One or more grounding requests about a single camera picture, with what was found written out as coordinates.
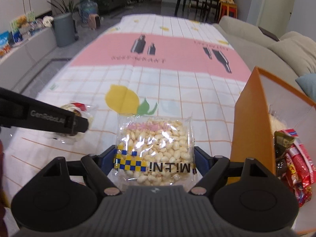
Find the orange cardboard box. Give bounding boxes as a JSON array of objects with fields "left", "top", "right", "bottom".
[{"left": 230, "top": 66, "right": 316, "bottom": 237}]

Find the potted green plant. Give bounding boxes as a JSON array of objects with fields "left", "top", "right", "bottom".
[{"left": 46, "top": 0, "right": 82, "bottom": 18}]

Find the white puffed snack packet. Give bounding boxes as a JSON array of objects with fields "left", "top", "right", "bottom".
[{"left": 268, "top": 106, "right": 288, "bottom": 132}]

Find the beige sofa cushion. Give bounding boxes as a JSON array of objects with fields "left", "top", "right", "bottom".
[{"left": 268, "top": 31, "right": 316, "bottom": 77}]

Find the teal cushion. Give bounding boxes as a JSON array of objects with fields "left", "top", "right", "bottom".
[{"left": 295, "top": 73, "right": 316, "bottom": 102}]

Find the teddy bear picture card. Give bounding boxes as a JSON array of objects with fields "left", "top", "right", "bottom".
[{"left": 10, "top": 10, "right": 36, "bottom": 34}]

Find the beige sofa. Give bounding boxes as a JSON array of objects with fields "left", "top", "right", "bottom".
[{"left": 218, "top": 16, "right": 316, "bottom": 81}]

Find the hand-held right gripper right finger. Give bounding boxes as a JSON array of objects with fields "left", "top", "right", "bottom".
[{"left": 189, "top": 146, "right": 271, "bottom": 195}]

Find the pink space heater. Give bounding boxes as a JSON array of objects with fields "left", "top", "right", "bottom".
[{"left": 88, "top": 13, "right": 102, "bottom": 29}]

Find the red stool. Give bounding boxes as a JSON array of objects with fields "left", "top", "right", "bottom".
[{"left": 217, "top": 2, "right": 238, "bottom": 19}]

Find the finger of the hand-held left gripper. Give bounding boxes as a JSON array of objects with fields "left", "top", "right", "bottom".
[{"left": 63, "top": 111, "right": 89, "bottom": 137}]

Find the clear cake packet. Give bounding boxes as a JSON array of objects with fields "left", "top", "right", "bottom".
[{"left": 44, "top": 101, "right": 98, "bottom": 145}]

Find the dark brown snack bag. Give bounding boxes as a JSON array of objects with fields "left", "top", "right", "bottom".
[{"left": 274, "top": 131, "right": 297, "bottom": 178}]

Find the dark flat item on sofa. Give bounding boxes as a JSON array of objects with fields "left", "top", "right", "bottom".
[{"left": 258, "top": 26, "right": 281, "bottom": 42}]

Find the clear puffed rice snack packet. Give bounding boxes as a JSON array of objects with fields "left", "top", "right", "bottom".
[{"left": 112, "top": 115, "right": 197, "bottom": 187}]

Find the grey trash can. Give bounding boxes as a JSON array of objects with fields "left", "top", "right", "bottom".
[{"left": 53, "top": 12, "right": 76, "bottom": 47}]

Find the white low cabinet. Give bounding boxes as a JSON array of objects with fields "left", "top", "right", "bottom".
[{"left": 0, "top": 25, "right": 60, "bottom": 89}]

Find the blue snack bag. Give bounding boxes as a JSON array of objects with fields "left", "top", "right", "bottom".
[{"left": 0, "top": 30, "right": 12, "bottom": 56}]

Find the blue water bottle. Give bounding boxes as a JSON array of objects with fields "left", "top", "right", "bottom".
[{"left": 79, "top": 0, "right": 99, "bottom": 24}]

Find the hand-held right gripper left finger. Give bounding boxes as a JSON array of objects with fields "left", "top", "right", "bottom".
[{"left": 42, "top": 146, "right": 122, "bottom": 195}]

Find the pink white printed tablecloth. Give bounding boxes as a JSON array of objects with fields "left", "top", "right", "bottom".
[{"left": 5, "top": 13, "right": 248, "bottom": 203}]

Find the red cartoon snack bag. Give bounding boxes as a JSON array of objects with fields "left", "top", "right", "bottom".
[{"left": 284, "top": 163, "right": 313, "bottom": 208}]

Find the red strip snack packet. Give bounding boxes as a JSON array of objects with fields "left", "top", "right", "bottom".
[{"left": 286, "top": 128, "right": 316, "bottom": 181}]

